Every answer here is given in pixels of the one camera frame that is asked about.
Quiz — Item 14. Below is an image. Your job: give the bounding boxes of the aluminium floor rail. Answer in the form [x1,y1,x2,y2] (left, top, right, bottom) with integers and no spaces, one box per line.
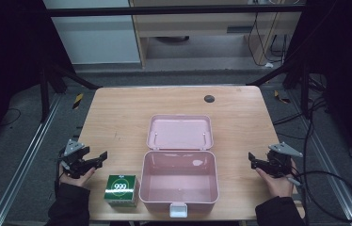
[285,90,352,226]
[0,93,63,226]

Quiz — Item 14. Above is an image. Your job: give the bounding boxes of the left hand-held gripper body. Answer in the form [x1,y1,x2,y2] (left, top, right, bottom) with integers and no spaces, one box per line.
[58,138,91,180]

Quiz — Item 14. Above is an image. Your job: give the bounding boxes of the person's right hand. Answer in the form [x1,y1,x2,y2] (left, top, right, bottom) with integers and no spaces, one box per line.
[255,159,298,200]

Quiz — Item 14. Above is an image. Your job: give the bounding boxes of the pink plastic storage box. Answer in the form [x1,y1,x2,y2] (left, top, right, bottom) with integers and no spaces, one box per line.
[138,113,221,218]

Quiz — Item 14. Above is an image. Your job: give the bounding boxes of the person's left hand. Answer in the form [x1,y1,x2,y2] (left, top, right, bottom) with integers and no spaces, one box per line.
[57,164,97,191]

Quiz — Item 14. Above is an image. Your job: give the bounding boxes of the black horizontal frame bar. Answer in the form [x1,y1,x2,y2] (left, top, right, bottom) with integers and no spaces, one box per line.
[45,4,308,18]

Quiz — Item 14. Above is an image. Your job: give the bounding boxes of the white cabinet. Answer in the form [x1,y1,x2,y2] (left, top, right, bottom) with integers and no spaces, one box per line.
[41,0,142,66]

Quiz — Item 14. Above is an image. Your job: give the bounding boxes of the black floor cable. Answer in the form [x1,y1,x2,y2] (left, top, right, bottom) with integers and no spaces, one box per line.
[0,107,23,128]

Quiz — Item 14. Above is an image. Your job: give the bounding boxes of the black hanging cables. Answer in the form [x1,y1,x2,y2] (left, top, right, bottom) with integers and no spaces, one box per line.
[247,12,291,68]

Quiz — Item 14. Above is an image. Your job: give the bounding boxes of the yellow and black floor tape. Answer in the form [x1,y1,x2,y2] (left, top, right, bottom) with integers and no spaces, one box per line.
[72,92,85,110]
[273,89,292,105]

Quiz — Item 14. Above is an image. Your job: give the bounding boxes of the light wooden desk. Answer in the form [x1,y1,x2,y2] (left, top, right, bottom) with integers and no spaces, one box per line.
[128,0,305,69]

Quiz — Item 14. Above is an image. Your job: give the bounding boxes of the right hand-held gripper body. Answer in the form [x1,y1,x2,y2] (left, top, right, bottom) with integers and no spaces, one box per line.
[265,141,304,179]

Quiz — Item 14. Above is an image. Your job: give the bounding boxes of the green and white medicine box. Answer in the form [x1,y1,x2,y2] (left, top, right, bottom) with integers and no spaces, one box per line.
[103,174,141,208]

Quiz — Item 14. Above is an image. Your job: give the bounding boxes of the black metal stand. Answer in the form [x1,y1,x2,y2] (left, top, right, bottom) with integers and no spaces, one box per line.
[38,59,103,124]
[246,53,312,121]

